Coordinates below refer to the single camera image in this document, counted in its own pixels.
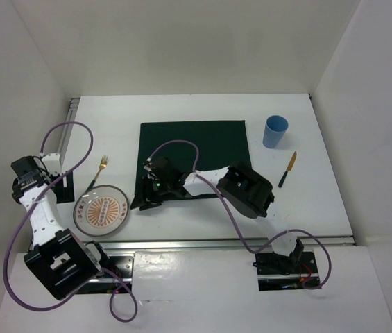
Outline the orange patterned plate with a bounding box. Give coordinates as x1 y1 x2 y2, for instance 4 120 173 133
73 185 129 237

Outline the gold fork black handle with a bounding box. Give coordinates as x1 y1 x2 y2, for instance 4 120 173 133
85 155 108 192

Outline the dark green cloth napkin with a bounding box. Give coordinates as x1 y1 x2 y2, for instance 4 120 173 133
134 120 251 194

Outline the gold knife black handle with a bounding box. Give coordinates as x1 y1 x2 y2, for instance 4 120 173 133
278 151 297 188

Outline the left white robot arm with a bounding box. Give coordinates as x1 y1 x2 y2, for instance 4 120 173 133
11 155 119 300

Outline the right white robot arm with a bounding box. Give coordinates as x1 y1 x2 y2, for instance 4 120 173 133
130 158 304 275

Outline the light blue plastic cup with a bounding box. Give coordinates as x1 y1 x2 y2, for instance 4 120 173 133
262 115 289 148

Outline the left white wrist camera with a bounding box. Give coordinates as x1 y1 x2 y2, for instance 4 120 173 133
39 153 62 177

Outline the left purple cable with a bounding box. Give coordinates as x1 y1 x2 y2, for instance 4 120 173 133
3 121 138 322

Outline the purple cable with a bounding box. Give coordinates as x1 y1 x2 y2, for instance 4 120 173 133
146 139 332 289
3 121 138 322

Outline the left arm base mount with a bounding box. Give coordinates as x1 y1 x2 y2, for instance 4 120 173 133
78 253 134 295

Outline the aluminium frame rail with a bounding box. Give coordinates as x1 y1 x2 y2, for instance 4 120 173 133
61 94 355 249

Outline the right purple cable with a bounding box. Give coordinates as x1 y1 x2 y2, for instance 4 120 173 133
146 139 332 289

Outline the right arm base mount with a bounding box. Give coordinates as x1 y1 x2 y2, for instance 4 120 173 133
253 251 321 291

